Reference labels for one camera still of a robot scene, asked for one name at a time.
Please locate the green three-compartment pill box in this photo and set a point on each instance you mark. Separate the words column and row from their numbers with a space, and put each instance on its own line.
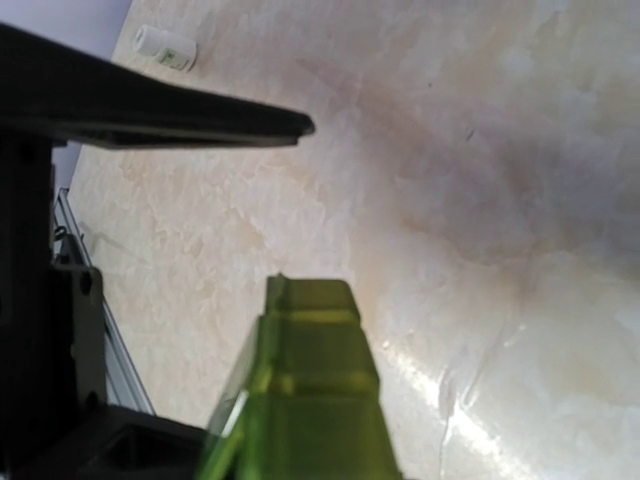
column 303, row 399

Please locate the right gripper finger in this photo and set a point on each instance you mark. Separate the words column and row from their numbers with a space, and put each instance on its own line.
column 54, row 91

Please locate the far white pill bottle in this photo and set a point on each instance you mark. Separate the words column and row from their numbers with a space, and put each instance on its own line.
column 166, row 48

